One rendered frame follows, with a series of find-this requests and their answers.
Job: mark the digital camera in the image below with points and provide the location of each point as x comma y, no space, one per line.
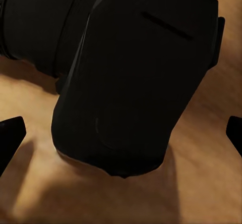
125,69

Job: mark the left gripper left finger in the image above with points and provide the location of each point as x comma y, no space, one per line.
12,133

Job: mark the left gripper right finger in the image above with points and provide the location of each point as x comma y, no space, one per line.
234,132

